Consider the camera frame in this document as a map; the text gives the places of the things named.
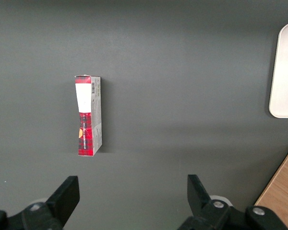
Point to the beige plastic tray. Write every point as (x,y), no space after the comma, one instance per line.
(286,72)

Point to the wooden drawer cabinet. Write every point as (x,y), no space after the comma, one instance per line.
(283,191)

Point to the red plaid cardboard box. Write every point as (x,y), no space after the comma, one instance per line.
(86,134)

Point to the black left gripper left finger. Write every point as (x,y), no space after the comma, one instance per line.
(60,206)

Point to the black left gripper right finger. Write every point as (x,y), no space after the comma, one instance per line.
(206,213)

